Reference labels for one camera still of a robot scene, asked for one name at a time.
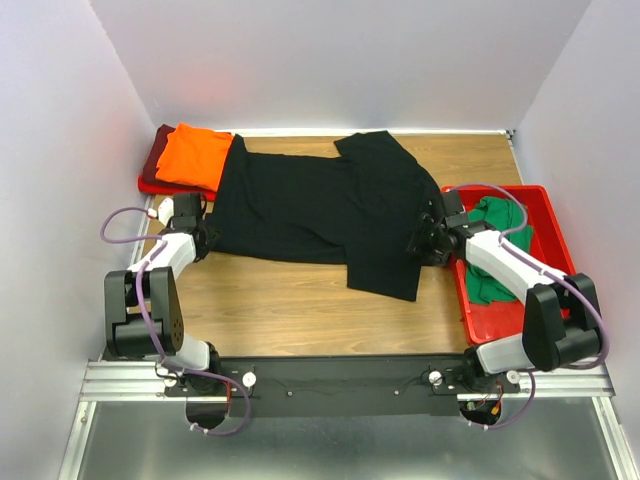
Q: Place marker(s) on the black t shirt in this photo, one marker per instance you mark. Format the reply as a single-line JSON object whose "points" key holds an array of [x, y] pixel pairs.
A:
{"points": [[359, 209]]}

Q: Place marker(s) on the red plastic bin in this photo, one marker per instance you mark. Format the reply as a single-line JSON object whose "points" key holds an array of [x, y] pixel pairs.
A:
{"points": [[484, 323]]}

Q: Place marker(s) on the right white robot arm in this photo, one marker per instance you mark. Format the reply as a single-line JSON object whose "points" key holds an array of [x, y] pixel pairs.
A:
{"points": [[562, 326]]}

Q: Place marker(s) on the maroon folded t shirt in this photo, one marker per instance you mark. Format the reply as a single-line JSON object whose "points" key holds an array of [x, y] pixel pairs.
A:
{"points": [[149, 169]]}

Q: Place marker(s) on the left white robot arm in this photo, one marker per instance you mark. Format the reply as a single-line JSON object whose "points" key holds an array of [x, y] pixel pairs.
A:
{"points": [[143, 316]]}

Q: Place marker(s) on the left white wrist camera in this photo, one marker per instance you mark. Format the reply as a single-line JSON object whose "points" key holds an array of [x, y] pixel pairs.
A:
{"points": [[163, 212]]}

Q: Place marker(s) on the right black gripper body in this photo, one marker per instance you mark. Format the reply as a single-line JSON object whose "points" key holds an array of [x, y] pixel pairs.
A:
{"points": [[426, 241]]}

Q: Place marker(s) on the aluminium frame rail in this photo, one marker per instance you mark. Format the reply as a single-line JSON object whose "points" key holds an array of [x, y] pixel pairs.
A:
{"points": [[565, 380]]}

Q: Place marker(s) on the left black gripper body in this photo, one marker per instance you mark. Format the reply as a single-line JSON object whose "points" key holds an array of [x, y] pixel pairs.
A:
{"points": [[203, 225]]}

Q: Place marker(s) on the orange folded t shirt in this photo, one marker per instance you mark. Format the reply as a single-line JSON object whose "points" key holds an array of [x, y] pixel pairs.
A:
{"points": [[194, 157]]}

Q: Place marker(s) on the red folded t shirt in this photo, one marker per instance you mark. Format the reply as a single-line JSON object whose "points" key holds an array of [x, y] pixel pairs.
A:
{"points": [[171, 189]]}

